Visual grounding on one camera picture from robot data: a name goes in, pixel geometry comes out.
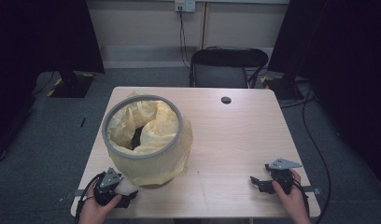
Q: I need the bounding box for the black folding chair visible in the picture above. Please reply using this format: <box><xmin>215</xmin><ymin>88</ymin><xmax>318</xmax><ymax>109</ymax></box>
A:
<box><xmin>189</xmin><ymin>46</ymin><xmax>270</xmax><ymax>90</ymax></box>

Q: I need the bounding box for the yellow plastic bin bag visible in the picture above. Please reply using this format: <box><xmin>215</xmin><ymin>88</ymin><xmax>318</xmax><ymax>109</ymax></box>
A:
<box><xmin>105</xmin><ymin>91</ymin><xmax>194</xmax><ymax>188</ymax></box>

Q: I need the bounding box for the white paper wad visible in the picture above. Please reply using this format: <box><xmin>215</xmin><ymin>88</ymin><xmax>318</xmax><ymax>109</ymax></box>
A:
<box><xmin>113</xmin><ymin>176</ymin><xmax>140</xmax><ymax>197</ymax></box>

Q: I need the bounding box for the person's left hand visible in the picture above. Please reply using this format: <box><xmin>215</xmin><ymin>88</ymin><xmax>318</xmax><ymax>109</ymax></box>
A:
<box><xmin>78</xmin><ymin>182</ymin><xmax>123</xmax><ymax>224</ymax></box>

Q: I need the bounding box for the left hand-held gripper cable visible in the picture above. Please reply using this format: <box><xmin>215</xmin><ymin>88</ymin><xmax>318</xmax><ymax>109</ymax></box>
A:
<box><xmin>74</xmin><ymin>173</ymin><xmax>103</xmax><ymax>224</ymax></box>

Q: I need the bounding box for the beige wall conduit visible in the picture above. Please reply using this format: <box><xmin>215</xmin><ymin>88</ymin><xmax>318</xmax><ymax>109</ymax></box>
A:
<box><xmin>200</xmin><ymin>1</ymin><xmax>209</xmax><ymax>49</ymax></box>

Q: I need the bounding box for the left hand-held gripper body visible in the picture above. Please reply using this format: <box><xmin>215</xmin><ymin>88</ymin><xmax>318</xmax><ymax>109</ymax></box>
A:
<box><xmin>93</xmin><ymin>167</ymin><xmax>123</xmax><ymax>206</ymax></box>

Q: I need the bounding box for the grey plastic ring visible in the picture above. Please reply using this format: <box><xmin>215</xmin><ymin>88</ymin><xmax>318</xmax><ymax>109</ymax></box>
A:
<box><xmin>101</xmin><ymin>93</ymin><xmax>184</xmax><ymax>161</ymax></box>

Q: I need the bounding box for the black wall socket cable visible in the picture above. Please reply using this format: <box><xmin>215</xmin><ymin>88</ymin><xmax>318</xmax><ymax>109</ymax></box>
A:
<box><xmin>178</xmin><ymin>8</ymin><xmax>192</xmax><ymax>71</ymax></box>

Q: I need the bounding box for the long black floor cable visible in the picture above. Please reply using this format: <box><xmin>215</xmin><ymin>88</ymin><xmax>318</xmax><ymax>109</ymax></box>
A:
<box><xmin>301</xmin><ymin>89</ymin><xmax>332</xmax><ymax>224</ymax></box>

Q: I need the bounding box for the right hand-held gripper cable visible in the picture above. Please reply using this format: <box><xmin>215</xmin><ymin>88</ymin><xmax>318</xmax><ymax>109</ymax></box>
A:
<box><xmin>291</xmin><ymin>179</ymin><xmax>312</xmax><ymax>219</ymax></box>

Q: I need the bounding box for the white wall socket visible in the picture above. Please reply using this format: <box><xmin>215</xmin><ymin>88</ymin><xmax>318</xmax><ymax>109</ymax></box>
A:
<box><xmin>174</xmin><ymin>0</ymin><xmax>197</xmax><ymax>13</ymax></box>

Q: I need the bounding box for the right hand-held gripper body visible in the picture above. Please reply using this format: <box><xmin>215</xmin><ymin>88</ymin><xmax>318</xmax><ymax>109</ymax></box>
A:
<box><xmin>264</xmin><ymin>158</ymin><xmax>303</xmax><ymax>196</ymax></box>

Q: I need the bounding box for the hand-held gripper cable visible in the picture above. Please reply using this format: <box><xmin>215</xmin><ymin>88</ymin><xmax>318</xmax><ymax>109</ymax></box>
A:
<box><xmin>291</xmin><ymin>179</ymin><xmax>312</xmax><ymax>219</ymax></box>
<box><xmin>74</xmin><ymin>173</ymin><xmax>103</xmax><ymax>224</ymax></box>

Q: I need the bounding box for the person's right hand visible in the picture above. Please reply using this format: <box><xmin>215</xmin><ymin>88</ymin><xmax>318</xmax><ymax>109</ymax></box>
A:
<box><xmin>271</xmin><ymin>169</ymin><xmax>308</xmax><ymax>209</ymax></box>

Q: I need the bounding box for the thin black floor cable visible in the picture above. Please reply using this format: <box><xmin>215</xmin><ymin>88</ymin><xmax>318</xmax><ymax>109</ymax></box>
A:
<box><xmin>32</xmin><ymin>70</ymin><xmax>56</xmax><ymax>97</ymax></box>

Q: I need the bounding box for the black stand base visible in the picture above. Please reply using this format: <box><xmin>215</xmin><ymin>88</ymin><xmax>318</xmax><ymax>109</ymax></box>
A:
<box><xmin>261</xmin><ymin>74</ymin><xmax>305</xmax><ymax>102</ymax></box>
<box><xmin>46</xmin><ymin>69</ymin><xmax>96</xmax><ymax>99</ymax></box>

